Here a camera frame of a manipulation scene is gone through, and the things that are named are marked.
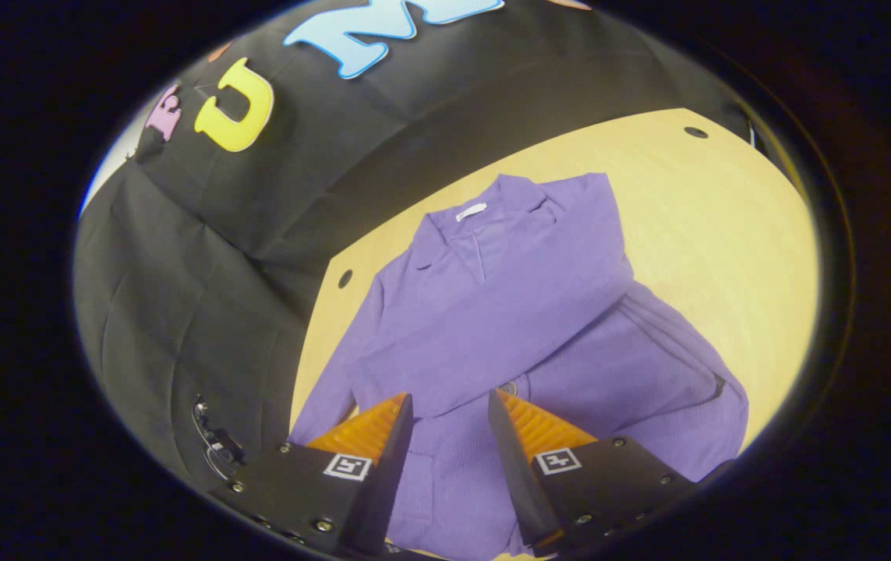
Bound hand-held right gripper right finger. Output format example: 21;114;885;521
488;388;699;558

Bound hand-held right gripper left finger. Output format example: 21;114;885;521
210;392;415;557

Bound purple knit cardigan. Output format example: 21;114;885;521
288;171;750;561

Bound black backdrop cloth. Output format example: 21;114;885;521
75;0;758;484

